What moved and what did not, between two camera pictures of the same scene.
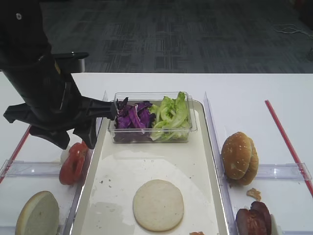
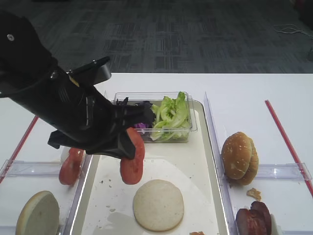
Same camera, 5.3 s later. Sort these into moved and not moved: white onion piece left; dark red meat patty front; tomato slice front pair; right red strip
Moved: tomato slice front pair
Not moved: white onion piece left; right red strip; dark red meat patty front
